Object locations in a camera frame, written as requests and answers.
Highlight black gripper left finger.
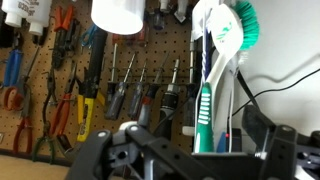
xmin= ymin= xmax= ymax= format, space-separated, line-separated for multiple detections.
xmin=64 ymin=121 xmax=259 ymax=180

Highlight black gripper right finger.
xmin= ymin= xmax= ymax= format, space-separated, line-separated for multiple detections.
xmin=241 ymin=104 xmax=320 ymax=180

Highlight white and green dish brush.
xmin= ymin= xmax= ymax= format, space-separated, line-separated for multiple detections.
xmin=193 ymin=0 xmax=261 ymax=155

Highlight red band screwdriver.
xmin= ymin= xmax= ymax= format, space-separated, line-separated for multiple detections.
xmin=137 ymin=52 xmax=171 ymax=130

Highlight brown tool pegboard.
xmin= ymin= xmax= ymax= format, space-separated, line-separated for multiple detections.
xmin=0 ymin=0 xmax=203 ymax=164

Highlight white tipped screwdriver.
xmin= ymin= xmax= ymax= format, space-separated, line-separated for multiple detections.
xmin=181 ymin=39 xmax=199 ymax=138

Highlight white plastic bottle with text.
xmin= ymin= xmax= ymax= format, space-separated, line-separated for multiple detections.
xmin=0 ymin=0 xmax=27 ymax=29
xmin=24 ymin=0 xmax=53 ymax=37

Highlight white blue hanging tool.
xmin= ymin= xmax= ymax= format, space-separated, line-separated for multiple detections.
xmin=191 ymin=0 xmax=215 ymax=88

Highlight red orange handled pliers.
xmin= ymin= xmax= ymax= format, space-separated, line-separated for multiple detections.
xmin=47 ymin=62 xmax=78 ymax=142

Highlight dark clear handle screwdriver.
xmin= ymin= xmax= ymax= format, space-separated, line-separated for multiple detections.
xmin=104 ymin=42 xmax=137 ymax=122
xmin=127 ymin=59 xmax=150 ymax=120

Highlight green handled pliers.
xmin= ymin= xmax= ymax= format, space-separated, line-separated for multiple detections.
xmin=31 ymin=68 xmax=58 ymax=165

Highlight thin black wall cable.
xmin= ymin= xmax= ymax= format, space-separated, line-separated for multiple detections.
xmin=231 ymin=67 xmax=320 ymax=118

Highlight white hanging cord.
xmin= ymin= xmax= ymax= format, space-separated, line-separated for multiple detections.
xmin=225 ymin=84 xmax=235 ymax=153

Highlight thick black cable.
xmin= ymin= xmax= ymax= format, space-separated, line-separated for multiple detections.
xmin=234 ymin=70 xmax=260 ymax=112

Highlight black handle screwdriver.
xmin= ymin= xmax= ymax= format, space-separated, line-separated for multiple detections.
xmin=158 ymin=57 xmax=183 ymax=142

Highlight teal handled pliers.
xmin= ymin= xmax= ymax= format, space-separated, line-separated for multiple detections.
xmin=79 ymin=23 xmax=100 ymax=48

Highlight blue handled pliers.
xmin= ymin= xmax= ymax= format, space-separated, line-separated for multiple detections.
xmin=2 ymin=47 xmax=24 ymax=88

